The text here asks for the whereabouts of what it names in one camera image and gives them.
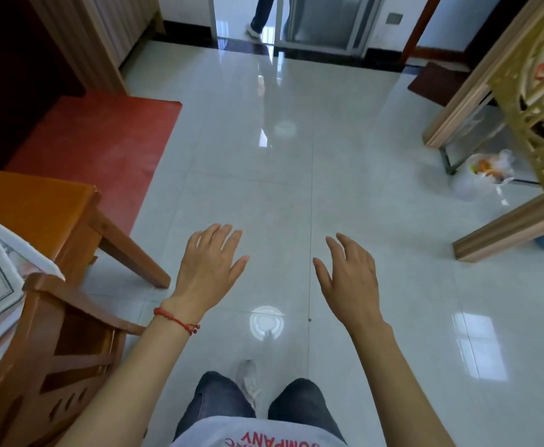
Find person's right hand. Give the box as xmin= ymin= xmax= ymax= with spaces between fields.
xmin=313 ymin=233 xmax=389 ymax=332

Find person's left hand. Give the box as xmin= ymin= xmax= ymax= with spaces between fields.
xmin=169 ymin=223 xmax=250 ymax=317

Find person's left forearm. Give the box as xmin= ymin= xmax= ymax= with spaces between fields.
xmin=56 ymin=298 xmax=205 ymax=447

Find person's right forearm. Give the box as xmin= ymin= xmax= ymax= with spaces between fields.
xmin=353 ymin=320 xmax=456 ymax=447

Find white sneaker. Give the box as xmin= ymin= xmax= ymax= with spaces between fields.
xmin=236 ymin=359 xmax=261 ymax=410

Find red floor mat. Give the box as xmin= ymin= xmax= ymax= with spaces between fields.
xmin=3 ymin=92 xmax=183 ymax=263

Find dark blue jeans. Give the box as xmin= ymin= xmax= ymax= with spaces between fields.
xmin=173 ymin=371 xmax=347 ymax=445

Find clear plastic bag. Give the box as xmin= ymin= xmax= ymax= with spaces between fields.
xmin=453 ymin=150 xmax=517 ymax=202

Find orange wooden table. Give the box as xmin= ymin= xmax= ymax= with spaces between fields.
xmin=0 ymin=167 xmax=172 ymax=290

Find white printed shirt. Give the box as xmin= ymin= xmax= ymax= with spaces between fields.
xmin=170 ymin=416 xmax=348 ymax=447

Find dark brown doormat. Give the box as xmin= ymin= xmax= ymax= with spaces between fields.
xmin=407 ymin=61 xmax=469 ymax=108

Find carved wooden chair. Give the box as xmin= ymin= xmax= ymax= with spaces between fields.
xmin=0 ymin=273 xmax=148 ymax=447

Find aluminium glass sliding door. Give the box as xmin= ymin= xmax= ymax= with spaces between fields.
xmin=273 ymin=0 xmax=387 ymax=55

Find wooden panelled cabinet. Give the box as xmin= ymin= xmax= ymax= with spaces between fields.
xmin=0 ymin=0 xmax=166 ymax=170

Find golden lattice screen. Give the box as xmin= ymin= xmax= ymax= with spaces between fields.
xmin=488 ymin=0 xmax=544 ymax=191

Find red string bracelet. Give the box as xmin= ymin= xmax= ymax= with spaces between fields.
xmin=153 ymin=307 xmax=201 ymax=336

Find wooden partition frame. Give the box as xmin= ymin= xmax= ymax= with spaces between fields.
xmin=422 ymin=0 xmax=544 ymax=264

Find brown wooden door frame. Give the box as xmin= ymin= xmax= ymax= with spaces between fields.
xmin=399 ymin=0 xmax=444 ymax=66

